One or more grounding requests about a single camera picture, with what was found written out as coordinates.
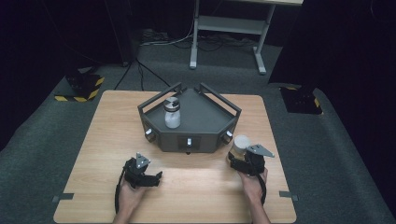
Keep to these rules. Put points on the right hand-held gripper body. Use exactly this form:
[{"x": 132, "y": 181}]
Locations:
[{"x": 256, "y": 165}]

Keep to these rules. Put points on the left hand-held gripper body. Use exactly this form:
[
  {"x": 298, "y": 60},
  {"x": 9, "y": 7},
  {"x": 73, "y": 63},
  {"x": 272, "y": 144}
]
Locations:
[{"x": 136, "y": 172}]

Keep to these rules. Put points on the yellow spice jar white lid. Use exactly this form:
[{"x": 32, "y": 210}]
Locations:
[{"x": 240, "y": 143}]

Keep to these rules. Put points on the dark grey corner shelf rack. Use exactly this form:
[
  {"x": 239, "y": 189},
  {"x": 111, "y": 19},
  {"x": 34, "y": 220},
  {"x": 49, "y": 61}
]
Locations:
[{"x": 202, "y": 119}]

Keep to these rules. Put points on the glass shaker jar silver lid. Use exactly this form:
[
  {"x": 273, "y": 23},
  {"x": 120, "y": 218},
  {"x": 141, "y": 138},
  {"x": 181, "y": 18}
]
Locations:
[{"x": 172, "y": 116}]

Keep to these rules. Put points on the person's right hand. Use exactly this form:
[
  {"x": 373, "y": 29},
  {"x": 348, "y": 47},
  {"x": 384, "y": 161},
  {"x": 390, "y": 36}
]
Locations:
[{"x": 252, "y": 188}]

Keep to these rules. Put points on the person's left hand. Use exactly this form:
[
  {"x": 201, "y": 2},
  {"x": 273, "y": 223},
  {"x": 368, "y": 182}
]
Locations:
[{"x": 130, "y": 197}]

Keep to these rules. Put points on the grey tape strip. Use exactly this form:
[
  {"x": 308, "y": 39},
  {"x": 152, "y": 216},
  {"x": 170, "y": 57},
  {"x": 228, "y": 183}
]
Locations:
[
  {"x": 63, "y": 197},
  {"x": 288, "y": 195}
]

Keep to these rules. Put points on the black yellow striped stand base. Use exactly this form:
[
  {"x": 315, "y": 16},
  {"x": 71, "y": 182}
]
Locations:
[
  {"x": 300, "y": 101},
  {"x": 82, "y": 88}
]

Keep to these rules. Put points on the black curtain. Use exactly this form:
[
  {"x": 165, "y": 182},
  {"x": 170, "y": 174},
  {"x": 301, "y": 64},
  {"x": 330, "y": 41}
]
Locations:
[
  {"x": 348, "y": 46},
  {"x": 46, "y": 34}
]

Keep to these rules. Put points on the white metal desk frame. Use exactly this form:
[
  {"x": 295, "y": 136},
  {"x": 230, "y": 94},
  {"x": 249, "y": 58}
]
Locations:
[{"x": 230, "y": 25}]

